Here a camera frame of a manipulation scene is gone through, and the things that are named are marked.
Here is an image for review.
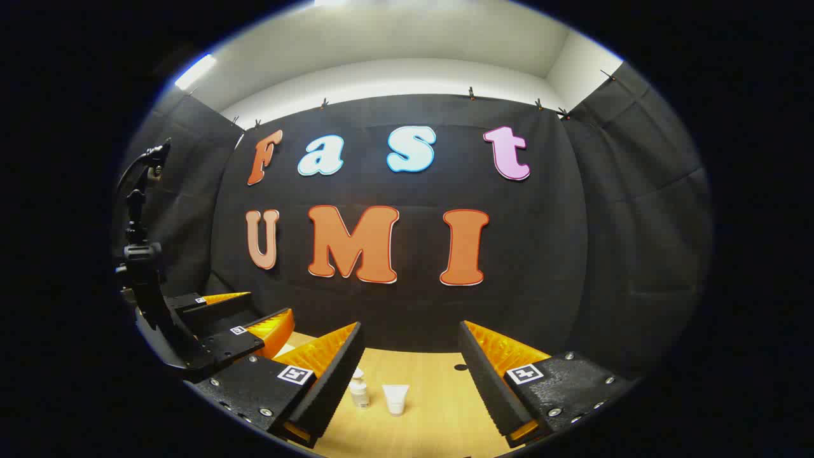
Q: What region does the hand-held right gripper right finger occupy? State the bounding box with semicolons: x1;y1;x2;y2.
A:
458;320;640;449

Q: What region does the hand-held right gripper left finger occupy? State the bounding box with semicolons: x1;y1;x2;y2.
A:
184;321;367;449

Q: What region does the white pump bottle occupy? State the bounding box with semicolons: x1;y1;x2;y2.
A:
348;368;371;410

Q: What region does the white squeeze tube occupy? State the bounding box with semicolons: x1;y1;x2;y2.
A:
382;384;411;417

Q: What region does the row of backdrop clips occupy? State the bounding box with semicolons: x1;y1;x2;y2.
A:
188;69;617;129

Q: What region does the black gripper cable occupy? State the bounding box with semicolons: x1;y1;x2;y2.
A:
115;145;156;195

